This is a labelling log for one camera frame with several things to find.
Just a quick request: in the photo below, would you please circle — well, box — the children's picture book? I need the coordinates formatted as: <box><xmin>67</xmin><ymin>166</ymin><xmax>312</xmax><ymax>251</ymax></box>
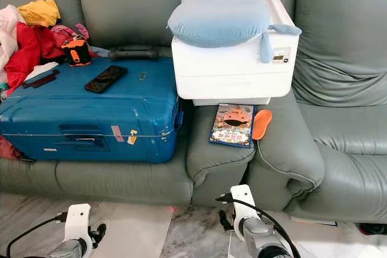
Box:
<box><xmin>209</xmin><ymin>103</ymin><xmax>256</xmax><ymax>149</ymax></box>

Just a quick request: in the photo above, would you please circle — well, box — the orange oval pad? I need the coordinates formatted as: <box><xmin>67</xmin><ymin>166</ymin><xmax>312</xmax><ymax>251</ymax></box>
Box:
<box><xmin>252</xmin><ymin>109</ymin><xmax>273</xmax><ymax>141</ymax></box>

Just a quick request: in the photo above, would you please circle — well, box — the blue hard-shell suitcase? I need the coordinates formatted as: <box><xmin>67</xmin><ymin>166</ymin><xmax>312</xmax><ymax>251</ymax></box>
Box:
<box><xmin>0</xmin><ymin>45</ymin><xmax>184</xmax><ymax>164</ymax></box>

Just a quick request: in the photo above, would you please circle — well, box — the dark red cloth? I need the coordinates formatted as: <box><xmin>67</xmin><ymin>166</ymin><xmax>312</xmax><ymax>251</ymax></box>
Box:
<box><xmin>0</xmin><ymin>135</ymin><xmax>21</xmax><ymax>161</ymax></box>

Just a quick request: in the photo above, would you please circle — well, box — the white printer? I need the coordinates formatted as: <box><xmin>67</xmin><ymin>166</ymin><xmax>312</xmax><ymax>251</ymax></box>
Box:
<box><xmin>171</xmin><ymin>0</ymin><xmax>302</xmax><ymax>106</ymax></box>

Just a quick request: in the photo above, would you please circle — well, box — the black smartphone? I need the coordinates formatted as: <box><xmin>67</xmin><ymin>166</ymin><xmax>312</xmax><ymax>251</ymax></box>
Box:
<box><xmin>84</xmin><ymin>65</ymin><xmax>129</xmax><ymax>94</ymax></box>

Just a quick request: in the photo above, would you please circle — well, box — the black wallet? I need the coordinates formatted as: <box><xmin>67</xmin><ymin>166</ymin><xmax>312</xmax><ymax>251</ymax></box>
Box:
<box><xmin>22</xmin><ymin>69</ymin><xmax>60</xmax><ymax>89</ymax></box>

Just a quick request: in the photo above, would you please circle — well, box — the orange and black toy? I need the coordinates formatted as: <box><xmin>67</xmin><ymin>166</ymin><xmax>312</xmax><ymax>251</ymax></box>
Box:
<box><xmin>60</xmin><ymin>37</ymin><xmax>93</xmax><ymax>67</ymax></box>

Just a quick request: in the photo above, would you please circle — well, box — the red garment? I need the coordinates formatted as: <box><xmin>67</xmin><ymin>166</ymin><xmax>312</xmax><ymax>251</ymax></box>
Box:
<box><xmin>4</xmin><ymin>22</ymin><xmax>65</xmax><ymax>93</ymax></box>

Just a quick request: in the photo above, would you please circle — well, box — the pink patterned bag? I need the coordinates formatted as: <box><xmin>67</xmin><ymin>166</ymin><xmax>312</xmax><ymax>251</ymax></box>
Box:
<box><xmin>50</xmin><ymin>23</ymin><xmax>89</xmax><ymax>47</ymax></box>

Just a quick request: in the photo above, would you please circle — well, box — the light blue pillow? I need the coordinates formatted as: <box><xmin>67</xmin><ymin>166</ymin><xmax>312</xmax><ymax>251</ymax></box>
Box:
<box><xmin>167</xmin><ymin>0</ymin><xmax>302</xmax><ymax>64</ymax></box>

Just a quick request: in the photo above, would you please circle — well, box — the pale pink garment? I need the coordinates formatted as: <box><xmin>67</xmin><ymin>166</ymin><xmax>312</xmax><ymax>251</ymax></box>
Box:
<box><xmin>0</xmin><ymin>4</ymin><xmax>26</xmax><ymax>70</ymax></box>

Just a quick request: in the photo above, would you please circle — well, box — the yellow cloth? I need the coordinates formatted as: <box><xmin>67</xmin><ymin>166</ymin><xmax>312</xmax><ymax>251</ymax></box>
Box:
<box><xmin>16</xmin><ymin>0</ymin><xmax>62</xmax><ymax>28</ymax></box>

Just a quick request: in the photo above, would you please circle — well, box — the long grey-green leather sofa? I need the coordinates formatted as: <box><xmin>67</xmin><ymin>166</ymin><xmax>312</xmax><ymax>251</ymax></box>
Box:
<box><xmin>0</xmin><ymin>0</ymin><xmax>258</xmax><ymax>207</ymax></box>

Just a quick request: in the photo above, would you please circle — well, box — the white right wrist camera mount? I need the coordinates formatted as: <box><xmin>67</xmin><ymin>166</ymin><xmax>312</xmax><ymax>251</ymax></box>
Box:
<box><xmin>229</xmin><ymin>184</ymin><xmax>258</xmax><ymax>238</ymax></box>

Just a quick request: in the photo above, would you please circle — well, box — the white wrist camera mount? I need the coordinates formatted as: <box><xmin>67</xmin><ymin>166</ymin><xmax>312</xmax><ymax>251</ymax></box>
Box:
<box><xmin>229</xmin><ymin>184</ymin><xmax>258</xmax><ymax>238</ymax></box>
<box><xmin>65</xmin><ymin>204</ymin><xmax>92</xmax><ymax>244</ymax></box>

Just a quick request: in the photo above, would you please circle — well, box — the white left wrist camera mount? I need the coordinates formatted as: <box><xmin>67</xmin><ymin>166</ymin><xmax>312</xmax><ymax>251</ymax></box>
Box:
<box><xmin>65</xmin><ymin>204</ymin><xmax>92</xmax><ymax>244</ymax></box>

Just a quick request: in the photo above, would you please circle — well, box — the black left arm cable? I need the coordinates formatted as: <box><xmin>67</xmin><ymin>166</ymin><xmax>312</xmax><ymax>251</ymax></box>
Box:
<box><xmin>5</xmin><ymin>211</ymin><xmax>69</xmax><ymax>258</ymax></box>

